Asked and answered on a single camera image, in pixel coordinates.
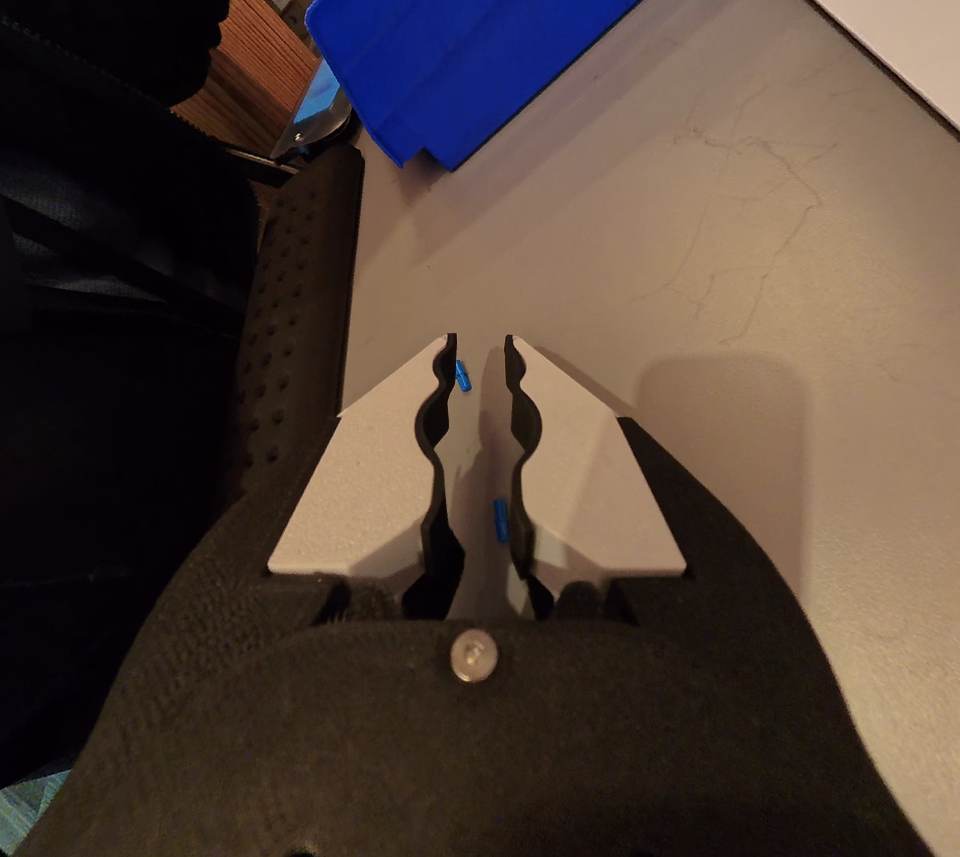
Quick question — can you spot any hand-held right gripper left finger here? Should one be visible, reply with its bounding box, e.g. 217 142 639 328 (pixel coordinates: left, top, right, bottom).
267 332 468 605

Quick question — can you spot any blue tagged parts bin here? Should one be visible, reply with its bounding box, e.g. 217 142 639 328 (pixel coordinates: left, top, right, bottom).
276 0 756 173

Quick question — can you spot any black perforated board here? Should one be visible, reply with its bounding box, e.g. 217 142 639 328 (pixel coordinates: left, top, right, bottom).
234 143 367 502

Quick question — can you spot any wooden slatted panel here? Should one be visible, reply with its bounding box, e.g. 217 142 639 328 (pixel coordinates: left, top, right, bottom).
171 0 321 155

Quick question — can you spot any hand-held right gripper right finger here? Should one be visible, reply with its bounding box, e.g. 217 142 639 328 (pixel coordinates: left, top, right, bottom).
502 333 689 605

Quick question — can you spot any metal clamp plate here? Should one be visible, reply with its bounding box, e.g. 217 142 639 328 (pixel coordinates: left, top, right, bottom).
268 60 355 162

